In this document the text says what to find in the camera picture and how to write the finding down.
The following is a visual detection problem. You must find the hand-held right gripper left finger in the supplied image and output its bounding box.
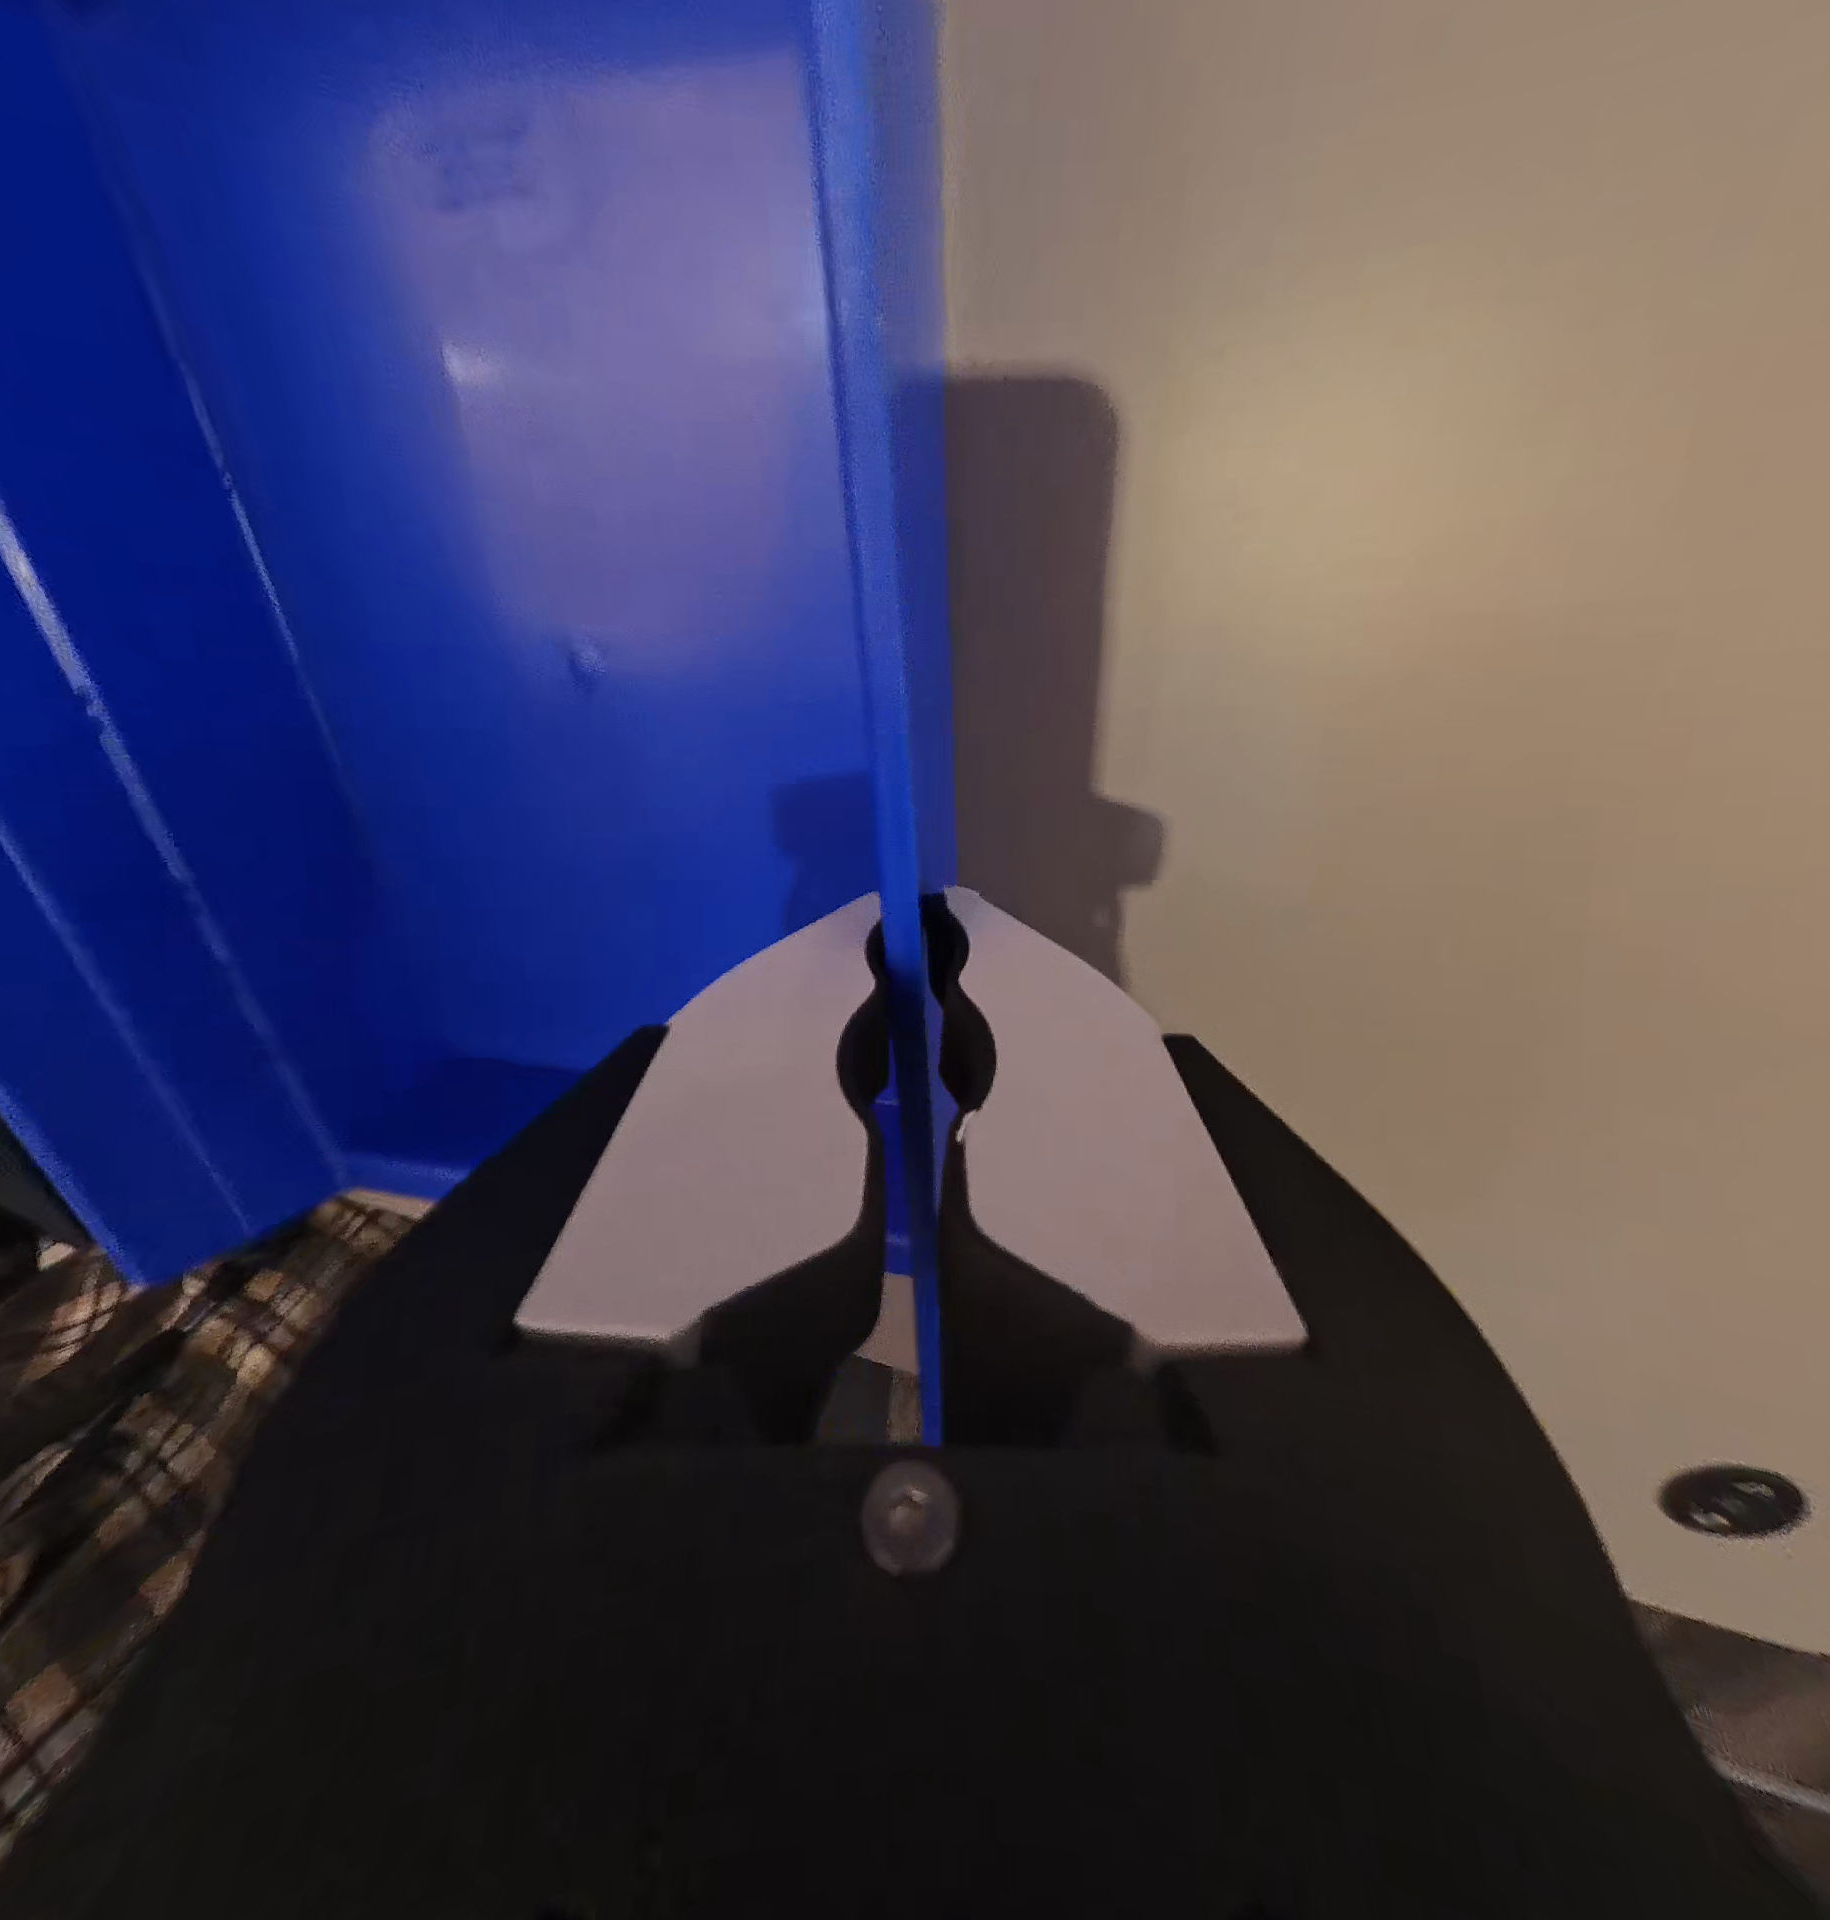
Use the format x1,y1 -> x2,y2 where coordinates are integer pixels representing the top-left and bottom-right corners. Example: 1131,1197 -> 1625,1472
515,890 -> 900,1451

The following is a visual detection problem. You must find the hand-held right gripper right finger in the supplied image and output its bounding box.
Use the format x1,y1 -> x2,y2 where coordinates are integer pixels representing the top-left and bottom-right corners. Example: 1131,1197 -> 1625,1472
919,890 -> 1312,1451

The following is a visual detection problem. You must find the blue plastic bin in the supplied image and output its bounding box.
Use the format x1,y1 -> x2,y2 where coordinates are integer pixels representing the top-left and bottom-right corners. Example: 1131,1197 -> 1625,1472
0,0 -> 952,1451

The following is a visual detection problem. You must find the round metal table grommet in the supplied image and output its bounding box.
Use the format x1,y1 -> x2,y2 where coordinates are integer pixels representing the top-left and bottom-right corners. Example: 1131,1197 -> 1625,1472
1657,1461 -> 1812,1539

